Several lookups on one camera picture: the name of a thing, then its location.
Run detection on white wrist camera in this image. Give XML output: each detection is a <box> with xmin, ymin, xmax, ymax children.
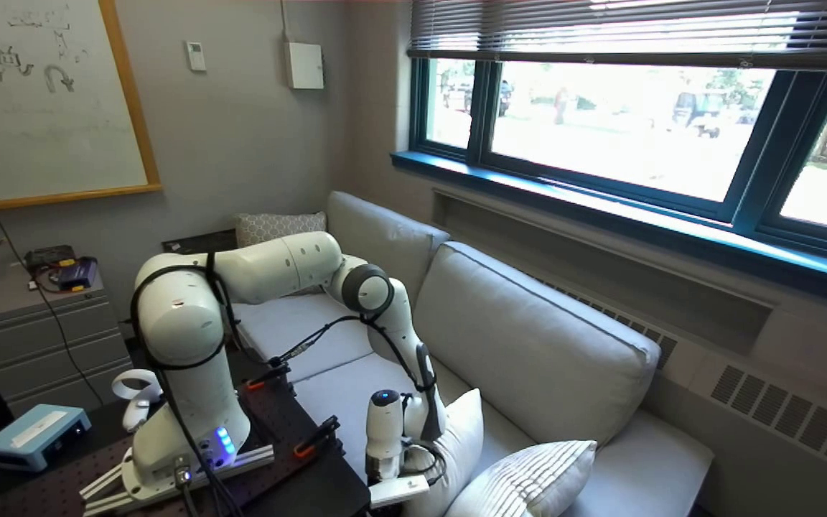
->
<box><xmin>368</xmin><ymin>470</ymin><xmax>433</xmax><ymax>511</ymax></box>

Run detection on black orange clamp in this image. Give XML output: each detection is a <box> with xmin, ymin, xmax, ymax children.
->
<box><xmin>289</xmin><ymin>412</ymin><xmax>345</xmax><ymax>463</ymax></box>
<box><xmin>239</xmin><ymin>356</ymin><xmax>296</xmax><ymax>397</ymax></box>

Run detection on white pleated cushion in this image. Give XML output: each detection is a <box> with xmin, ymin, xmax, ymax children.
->
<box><xmin>398</xmin><ymin>384</ymin><xmax>489</xmax><ymax>517</ymax></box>
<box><xmin>441</xmin><ymin>437</ymin><xmax>601</xmax><ymax>517</ymax></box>

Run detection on white VR controller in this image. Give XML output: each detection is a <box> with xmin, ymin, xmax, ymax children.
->
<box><xmin>108</xmin><ymin>368</ymin><xmax>166</xmax><ymax>432</ymax></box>

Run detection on light blue box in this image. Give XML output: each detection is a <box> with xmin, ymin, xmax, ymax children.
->
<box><xmin>0</xmin><ymin>398</ymin><xmax>95</xmax><ymax>473</ymax></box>

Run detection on wall radiator vent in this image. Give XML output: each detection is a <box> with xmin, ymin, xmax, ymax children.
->
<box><xmin>565</xmin><ymin>289</ymin><xmax>827</xmax><ymax>481</ymax></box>

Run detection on teal framed window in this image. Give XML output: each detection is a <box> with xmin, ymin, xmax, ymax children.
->
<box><xmin>393</xmin><ymin>52</ymin><xmax>827</xmax><ymax>295</ymax></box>

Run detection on grey drawer cabinet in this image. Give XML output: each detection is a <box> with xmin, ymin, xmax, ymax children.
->
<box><xmin>0</xmin><ymin>267</ymin><xmax>137</xmax><ymax>415</ymax></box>

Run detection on white wall box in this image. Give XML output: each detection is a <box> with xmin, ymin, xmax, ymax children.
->
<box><xmin>282</xmin><ymin>38</ymin><xmax>328</xmax><ymax>95</ymax></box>

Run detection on black blue orange gadget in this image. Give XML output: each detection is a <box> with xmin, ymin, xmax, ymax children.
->
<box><xmin>24</xmin><ymin>241</ymin><xmax>103</xmax><ymax>295</ymax></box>

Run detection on dark window blinds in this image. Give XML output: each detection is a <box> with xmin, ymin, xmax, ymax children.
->
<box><xmin>407</xmin><ymin>0</ymin><xmax>827</xmax><ymax>72</ymax></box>

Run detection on grey fabric couch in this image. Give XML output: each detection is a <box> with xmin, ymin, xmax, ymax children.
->
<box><xmin>235</xmin><ymin>185</ymin><xmax>717</xmax><ymax>517</ymax></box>

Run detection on white wall thermostat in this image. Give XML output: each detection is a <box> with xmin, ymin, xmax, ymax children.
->
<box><xmin>182</xmin><ymin>38</ymin><xmax>209</xmax><ymax>75</ymax></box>

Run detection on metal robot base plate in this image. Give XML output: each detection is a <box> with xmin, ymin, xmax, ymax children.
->
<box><xmin>78</xmin><ymin>438</ymin><xmax>279</xmax><ymax>511</ymax></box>

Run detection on wood framed whiteboard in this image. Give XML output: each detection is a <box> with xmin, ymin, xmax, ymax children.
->
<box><xmin>0</xmin><ymin>0</ymin><xmax>166</xmax><ymax>218</ymax></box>

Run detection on black robot table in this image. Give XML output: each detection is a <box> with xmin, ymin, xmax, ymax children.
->
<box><xmin>0</xmin><ymin>356</ymin><xmax>374</xmax><ymax>517</ymax></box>

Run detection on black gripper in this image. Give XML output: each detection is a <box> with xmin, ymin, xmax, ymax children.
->
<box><xmin>398</xmin><ymin>437</ymin><xmax>450</xmax><ymax>481</ymax></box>

